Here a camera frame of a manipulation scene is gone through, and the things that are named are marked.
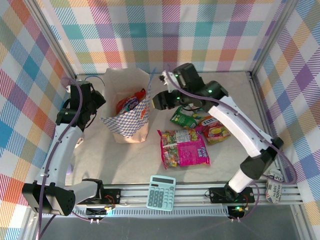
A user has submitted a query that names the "purple snack bag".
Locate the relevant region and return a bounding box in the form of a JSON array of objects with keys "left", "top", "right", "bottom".
[{"left": 126, "top": 96, "right": 140, "bottom": 112}]

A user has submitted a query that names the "green snack bag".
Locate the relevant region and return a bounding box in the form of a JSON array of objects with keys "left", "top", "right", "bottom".
[{"left": 170, "top": 105, "right": 201, "bottom": 130}]

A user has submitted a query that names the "red candy snack bag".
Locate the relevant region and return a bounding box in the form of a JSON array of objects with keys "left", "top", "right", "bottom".
[{"left": 116, "top": 87, "right": 147, "bottom": 116}]

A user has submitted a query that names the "orange fruit candy bag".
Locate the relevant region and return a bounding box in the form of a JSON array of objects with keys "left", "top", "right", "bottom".
[{"left": 197, "top": 115, "right": 231, "bottom": 146}]

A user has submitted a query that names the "checkered brown paper bag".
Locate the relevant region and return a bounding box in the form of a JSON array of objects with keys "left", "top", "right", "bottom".
[{"left": 84, "top": 66, "right": 157, "bottom": 145}]

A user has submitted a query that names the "large pink candy bag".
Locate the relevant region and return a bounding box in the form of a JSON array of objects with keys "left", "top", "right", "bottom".
[{"left": 156, "top": 126, "right": 212, "bottom": 170}]

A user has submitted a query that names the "light blue calculator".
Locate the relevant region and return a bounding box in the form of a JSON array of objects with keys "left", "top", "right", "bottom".
[{"left": 145, "top": 175, "right": 177, "bottom": 212}]

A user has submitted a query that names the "black controller board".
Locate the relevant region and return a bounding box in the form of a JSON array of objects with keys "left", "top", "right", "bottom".
[
  {"left": 85, "top": 206, "right": 113, "bottom": 217},
  {"left": 227, "top": 204, "right": 246, "bottom": 218}
]

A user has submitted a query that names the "aluminium side rail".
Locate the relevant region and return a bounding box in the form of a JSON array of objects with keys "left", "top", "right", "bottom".
[{"left": 248, "top": 71, "right": 291, "bottom": 186}]

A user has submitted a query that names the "aluminium frame post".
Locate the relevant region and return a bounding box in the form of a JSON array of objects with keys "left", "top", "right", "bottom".
[
  {"left": 22, "top": 0, "right": 78, "bottom": 81},
  {"left": 249, "top": 0, "right": 300, "bottom": 76}
]

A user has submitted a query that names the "aluminium mounting rail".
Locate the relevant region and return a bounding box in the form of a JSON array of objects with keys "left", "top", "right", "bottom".
[{"left": 27, "top": 182, "right": 305, "bottom": 208}]

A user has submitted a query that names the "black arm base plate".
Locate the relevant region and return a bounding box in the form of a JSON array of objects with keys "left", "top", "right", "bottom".
[
  {"left": 208, "top": 186, "right": 256, "bottom": 204},
  {"left": 75, "top": 187, "right": 123, "bottom": 206}
]

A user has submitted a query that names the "slotted grey cable duct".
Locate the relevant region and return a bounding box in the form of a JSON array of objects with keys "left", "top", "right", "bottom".
[{"left": 37, "top": 208, "right": 232, "bottom": 218}]

